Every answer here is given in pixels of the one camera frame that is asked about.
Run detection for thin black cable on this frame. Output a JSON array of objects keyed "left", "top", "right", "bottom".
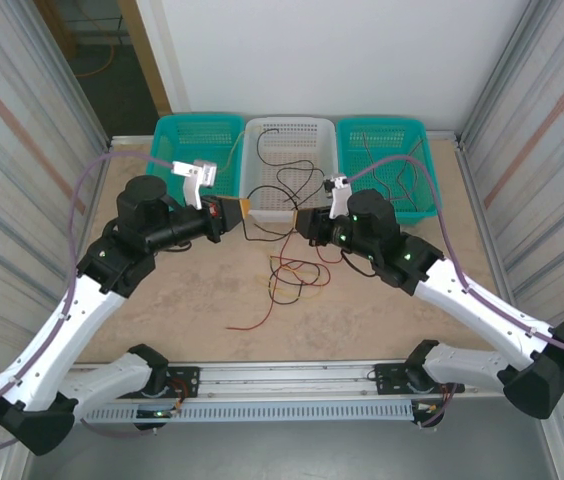
[
  {"left": 240, "top": 185, "right": 299, "bottom": 242},
  {"left": 267, "top": 244, "right": 331, "bottom": 307},
  {"left": 255, "top": 127, "right": 326, "bottom": 209}
]

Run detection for thin yellow cable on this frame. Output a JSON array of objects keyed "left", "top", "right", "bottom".
[
  {"left": 255, "top": 264, "right": 324, "bottom": 302},
  {"left": 221, "top": 125, "right": 263, "bottom": 171}
]

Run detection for white plastic basket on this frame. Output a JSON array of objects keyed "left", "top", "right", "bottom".
[{"left": 238, "top": 116, "right": 341, "bottom": 225}]

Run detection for teal plastic basket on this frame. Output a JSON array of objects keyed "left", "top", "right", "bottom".
[
  {"left": 335, "top": 117, "right": 442, "bottom": 226},
  {"left": 144, "top": 114, "right": 247, "bottom": 214}
]

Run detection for wooden furniture piece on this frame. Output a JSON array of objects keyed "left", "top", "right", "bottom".
[{"left": 34, "top": 0, "right": 81, "bottom": 60}]

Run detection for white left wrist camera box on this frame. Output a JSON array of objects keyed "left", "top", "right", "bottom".
[{"left": 170, "top": 158, "right": 219, "bottom": 209}]

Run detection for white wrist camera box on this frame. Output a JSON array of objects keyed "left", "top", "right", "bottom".
[
  {"left": 322, "top": 173, "right": 353, "bottom": 220},
  {"left": 170, "top": 158, "right": 219, "bottom": 209}
]

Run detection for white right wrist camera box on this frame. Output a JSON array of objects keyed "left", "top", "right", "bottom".
[{"left": 322, "top": 173, "right": 353, "bottom": 220}]

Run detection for black right wrist wire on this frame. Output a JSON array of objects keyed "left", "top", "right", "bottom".
[{"left": 315, "top": 243, "right": 379, "bottom": 280}]

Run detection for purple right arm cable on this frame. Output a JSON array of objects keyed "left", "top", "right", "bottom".
[{"left": 341, "top": 154, "right": 564, "bottom": 430}]

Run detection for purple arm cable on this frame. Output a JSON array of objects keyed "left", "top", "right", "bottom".
[
  {"left": 0, "top": 152, "right": 176, "bottom": 459},
  {"left": 341, "top": 154, "right": 564, "bottom": 430}
]

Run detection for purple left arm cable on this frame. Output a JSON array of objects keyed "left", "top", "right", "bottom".
[{"left": 0, "top": 152, "right": 176, "bottom": 459}]

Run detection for aluminium mounting rail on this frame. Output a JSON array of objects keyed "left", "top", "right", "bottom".
[{"left": 61, "top": 357, "right": 513, "bottom": 406}]

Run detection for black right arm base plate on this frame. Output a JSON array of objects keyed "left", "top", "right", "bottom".
[{"left": 374, "top": 362, "right": 465, "bottom": 396}]

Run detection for wooden door frame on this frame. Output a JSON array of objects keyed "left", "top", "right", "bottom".
[{"left": 116, "top": 0, "right": 172, "bottom": 115}]

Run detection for orange floor cable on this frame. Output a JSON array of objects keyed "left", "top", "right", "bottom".
[{"left": 74, "top": 43, "right": 119, "bottom": 79}]

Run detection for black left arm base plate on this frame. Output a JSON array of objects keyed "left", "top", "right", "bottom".
[{"left": 110, "top": 366, "right": 201, "bottom": 400}]

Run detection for left base power wires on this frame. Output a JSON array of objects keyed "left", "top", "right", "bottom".
[{"left": 169, "top": 377, "right": 198, "bottom": 414}]

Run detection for base power wires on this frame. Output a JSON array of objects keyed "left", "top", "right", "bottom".
[
  {"left": 169, "top": 377, "right": 198, "bottom": 414},
  {"left": 414, "top": 387, "right": 456, "bottom": 416}
]

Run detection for grey slotted cable duct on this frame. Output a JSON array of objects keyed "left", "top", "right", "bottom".
[{"left": 81, "top": 402, "right": 416, "bottom": 424}]

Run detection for right base power wires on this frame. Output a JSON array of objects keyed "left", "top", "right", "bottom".
[{"left": 414, "top": 387, "right": 456, "bottom": 416}]

